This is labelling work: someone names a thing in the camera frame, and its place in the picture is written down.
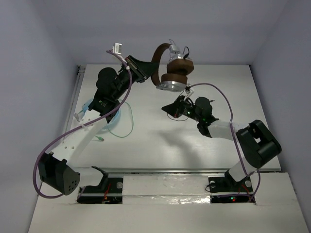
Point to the aluminium rail front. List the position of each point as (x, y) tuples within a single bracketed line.
[(161, 169)]

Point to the aluminium rail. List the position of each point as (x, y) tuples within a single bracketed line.
[(74, 97), (161, 169)]

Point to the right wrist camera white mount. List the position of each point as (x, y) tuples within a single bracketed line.
[(189, 91)]

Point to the aluminium rail left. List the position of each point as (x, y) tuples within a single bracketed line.
[(74, 97)]

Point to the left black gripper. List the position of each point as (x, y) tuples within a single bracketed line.
[(135, 69)]

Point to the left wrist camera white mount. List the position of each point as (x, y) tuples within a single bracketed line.
[(117, 49)]

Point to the brown silver headphones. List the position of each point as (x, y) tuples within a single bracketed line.
[(179, 66)]

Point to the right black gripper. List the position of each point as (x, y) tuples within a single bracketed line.
[(173, 109)]

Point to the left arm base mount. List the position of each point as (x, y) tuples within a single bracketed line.
[(108, 191)]

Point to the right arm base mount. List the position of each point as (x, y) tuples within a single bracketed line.
[(226, 190)]

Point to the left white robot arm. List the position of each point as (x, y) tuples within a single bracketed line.
[(54, 164)]

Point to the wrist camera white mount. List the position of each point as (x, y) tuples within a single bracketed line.
[(189, 91), (117, 49)]

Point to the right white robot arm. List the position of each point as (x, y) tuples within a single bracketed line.
[(255, 144)]

